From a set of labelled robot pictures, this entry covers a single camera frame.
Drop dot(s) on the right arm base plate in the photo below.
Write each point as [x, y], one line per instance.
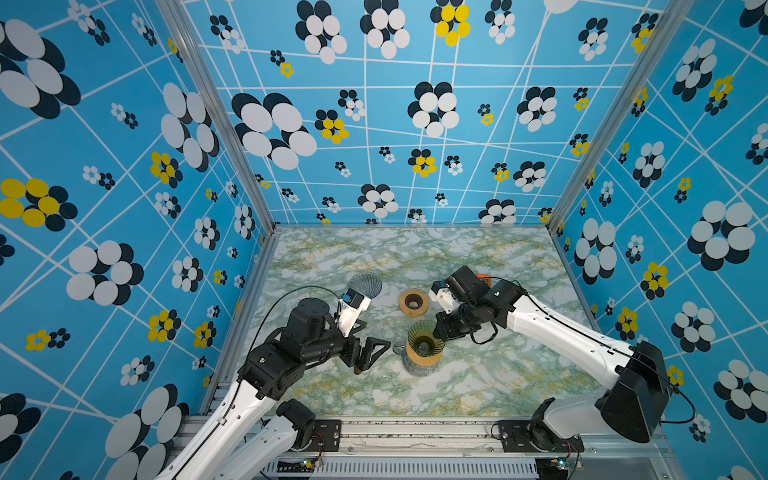
[517, 436]

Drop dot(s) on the aluminium front rail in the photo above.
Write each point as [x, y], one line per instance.
[463, 448]

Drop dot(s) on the right aluminium corner post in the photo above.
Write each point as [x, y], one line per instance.
[670, 22]

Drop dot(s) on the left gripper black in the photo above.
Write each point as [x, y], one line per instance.
[354, 356]

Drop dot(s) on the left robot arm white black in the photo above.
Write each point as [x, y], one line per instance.
[253, 426]

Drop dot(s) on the circuit board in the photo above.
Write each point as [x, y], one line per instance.
[304, 466]
[552, 469]

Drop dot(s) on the right circuit board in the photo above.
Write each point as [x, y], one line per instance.
[552, 469]

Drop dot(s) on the left aluminium corner post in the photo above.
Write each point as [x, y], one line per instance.
[180, 30]

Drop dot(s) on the green glass dripper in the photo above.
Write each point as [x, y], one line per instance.
[423, 341]

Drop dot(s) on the aluminium corner post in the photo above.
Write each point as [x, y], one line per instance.
[670, 22]
[180, 30]

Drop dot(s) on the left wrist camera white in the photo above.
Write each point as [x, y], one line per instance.
[350, 305]

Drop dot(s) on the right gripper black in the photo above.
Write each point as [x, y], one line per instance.
[446, 333]

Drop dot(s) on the ribbed glass carafe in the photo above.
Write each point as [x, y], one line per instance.
[414, 364]

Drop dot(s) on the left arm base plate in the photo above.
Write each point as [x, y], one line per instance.
[321, 435]

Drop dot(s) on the left circuit board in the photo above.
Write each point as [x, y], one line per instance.
[304, 466]

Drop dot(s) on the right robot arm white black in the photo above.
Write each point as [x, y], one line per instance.
[634, 388]

